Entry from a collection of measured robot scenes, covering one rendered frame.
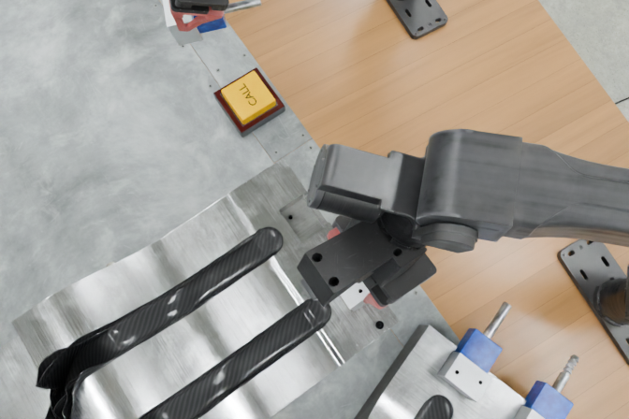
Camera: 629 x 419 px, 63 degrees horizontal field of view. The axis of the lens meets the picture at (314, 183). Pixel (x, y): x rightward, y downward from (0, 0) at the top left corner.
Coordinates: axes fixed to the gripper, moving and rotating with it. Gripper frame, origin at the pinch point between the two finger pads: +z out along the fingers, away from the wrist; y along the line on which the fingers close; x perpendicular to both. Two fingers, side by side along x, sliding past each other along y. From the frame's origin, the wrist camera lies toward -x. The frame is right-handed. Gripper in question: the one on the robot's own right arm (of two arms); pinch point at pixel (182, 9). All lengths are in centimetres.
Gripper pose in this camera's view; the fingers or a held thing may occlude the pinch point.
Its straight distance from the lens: 77.3
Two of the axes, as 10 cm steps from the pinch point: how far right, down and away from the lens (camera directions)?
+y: 2.1, 9.5, -2.3
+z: -4.3, 2.9, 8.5
